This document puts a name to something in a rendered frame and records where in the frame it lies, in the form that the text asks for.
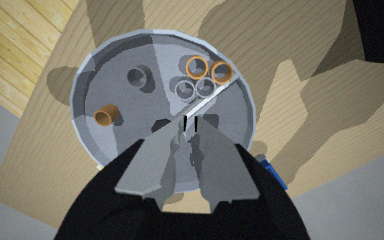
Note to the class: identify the grey metal sleeve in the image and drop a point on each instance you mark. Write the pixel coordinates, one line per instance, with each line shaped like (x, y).
(180, 94)
(207, 93)
(133, 81)

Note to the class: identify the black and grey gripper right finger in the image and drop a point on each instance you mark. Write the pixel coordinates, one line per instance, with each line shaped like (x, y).
(230, 173)

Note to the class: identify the bronze bushing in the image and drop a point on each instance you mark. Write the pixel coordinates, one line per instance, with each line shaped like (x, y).
(106, 115)
(200, 75)
(228, 75)

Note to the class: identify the blue square tray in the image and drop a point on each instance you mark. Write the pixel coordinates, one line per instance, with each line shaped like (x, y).
(266, 164)

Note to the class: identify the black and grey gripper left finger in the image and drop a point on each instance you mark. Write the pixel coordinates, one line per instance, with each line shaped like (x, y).
(147, 169)

